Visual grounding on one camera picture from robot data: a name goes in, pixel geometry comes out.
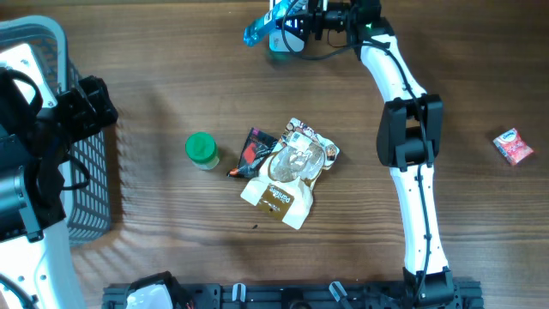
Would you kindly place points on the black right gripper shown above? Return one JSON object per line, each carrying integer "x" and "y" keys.
{"x": 312, "y": 19}

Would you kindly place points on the blue mouthwash bottle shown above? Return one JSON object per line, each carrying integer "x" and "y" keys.
{"x": 270, "y": 25}

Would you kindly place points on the black red snack packet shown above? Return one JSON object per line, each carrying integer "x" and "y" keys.
{"x": 257, "y": 147}

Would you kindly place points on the beige bread bag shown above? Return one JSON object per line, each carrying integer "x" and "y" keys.
{"x": 284, "y": 185}

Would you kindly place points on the red tissue packet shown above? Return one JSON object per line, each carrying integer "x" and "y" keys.
{"x": 512, "y": 147}

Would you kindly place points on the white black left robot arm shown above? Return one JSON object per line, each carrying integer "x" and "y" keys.
{"x": 38, "y": 129}

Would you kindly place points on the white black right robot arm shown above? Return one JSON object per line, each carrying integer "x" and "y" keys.
{"x": 408, "y": 138}

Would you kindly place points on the green lid jar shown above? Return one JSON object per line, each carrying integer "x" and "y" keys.
{"x": 202, "y": 150}

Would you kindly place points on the grey plastic basket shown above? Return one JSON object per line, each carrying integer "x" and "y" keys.
{"x": 78, "y": 106}

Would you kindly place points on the black mounting rail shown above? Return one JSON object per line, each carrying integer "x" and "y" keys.
{"x": 163, "y": 290}

